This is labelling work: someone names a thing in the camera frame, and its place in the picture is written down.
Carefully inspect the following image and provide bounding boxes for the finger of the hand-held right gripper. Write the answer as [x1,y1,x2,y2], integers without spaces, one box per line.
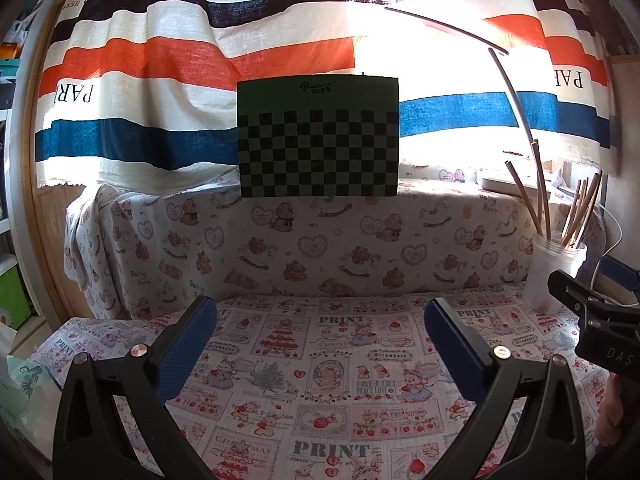
[547,270,640,333]
[597,256,640,307]

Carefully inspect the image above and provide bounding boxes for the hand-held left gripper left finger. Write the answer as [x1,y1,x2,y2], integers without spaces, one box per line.
[52,295,219,480]

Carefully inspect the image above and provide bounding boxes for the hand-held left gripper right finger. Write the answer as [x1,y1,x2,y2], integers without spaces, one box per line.
[423,296,586,480]

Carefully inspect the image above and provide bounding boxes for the translucent plastic cup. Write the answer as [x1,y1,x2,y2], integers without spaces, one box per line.
[524,231,587,314]

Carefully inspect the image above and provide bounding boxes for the wooden chopstick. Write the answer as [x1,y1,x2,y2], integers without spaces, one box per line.
[567,176,594,246]
[564,177,589,245]
[575,171,604,248]
[531,138,552,240]
[504,160,543,236]
[560,179,584,243]
[571,174,599,247]

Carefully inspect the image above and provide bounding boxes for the person's right hand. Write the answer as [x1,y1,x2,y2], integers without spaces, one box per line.
[596,375,629,449]

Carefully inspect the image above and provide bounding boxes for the strawberry print tablecloth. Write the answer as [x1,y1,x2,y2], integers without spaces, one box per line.
[27,280,621,480]

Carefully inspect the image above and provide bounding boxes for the white desk lamp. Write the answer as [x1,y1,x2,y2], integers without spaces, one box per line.
[384,6,553,198]

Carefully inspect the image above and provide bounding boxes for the bear print cloth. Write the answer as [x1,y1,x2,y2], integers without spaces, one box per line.
[62,162,608,321]

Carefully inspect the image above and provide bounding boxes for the white leaf print bag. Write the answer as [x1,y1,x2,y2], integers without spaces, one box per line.
[0,320,68,456]

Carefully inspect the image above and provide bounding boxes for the wooden cabinet panel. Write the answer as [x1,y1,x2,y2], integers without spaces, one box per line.
[602,0,640,281]

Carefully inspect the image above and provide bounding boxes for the green storage bin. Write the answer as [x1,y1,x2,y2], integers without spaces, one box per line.
[0,264,33,332]

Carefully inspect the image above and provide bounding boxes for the green checkered box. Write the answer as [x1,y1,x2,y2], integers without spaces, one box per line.
[235,75,402,199]

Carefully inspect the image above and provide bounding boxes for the striped curtain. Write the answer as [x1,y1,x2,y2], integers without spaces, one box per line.
[35,0,621,198]

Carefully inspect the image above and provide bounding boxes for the white cable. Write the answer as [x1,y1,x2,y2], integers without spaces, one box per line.
[597,204,624,281]

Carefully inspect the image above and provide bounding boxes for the wooden frame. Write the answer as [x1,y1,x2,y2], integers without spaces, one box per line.
[15,0,103,328]

